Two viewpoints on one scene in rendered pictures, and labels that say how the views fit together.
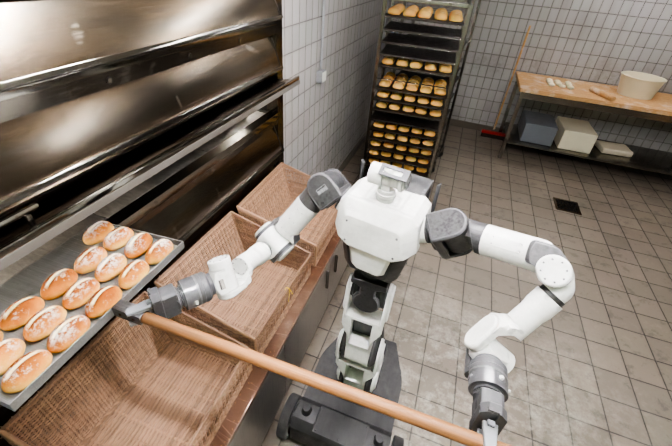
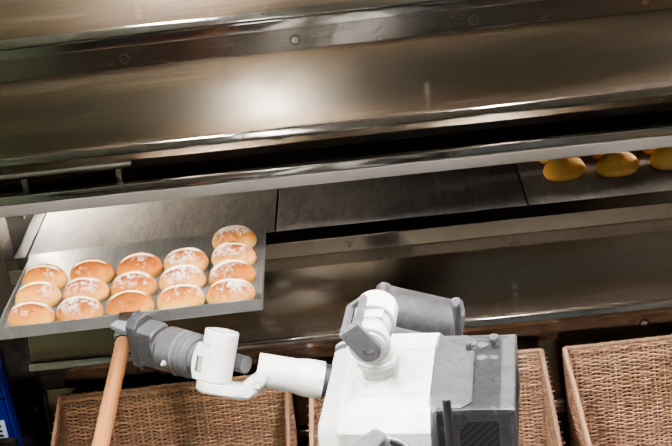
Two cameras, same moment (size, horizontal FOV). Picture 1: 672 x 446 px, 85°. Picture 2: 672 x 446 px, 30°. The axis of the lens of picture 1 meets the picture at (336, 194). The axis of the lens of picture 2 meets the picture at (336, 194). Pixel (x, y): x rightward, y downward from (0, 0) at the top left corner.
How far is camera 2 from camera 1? 1.84 m
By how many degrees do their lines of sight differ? 65
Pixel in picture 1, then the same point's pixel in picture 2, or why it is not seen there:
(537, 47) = not seen: outside the picture
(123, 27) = not seen: outside the picture
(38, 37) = not seen: outside the picture
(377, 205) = (351, 370)
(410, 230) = (329, 432)
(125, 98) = (325, 67)
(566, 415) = not seen: outside the picture
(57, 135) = (208, 94)
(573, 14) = not seen: outside the picture
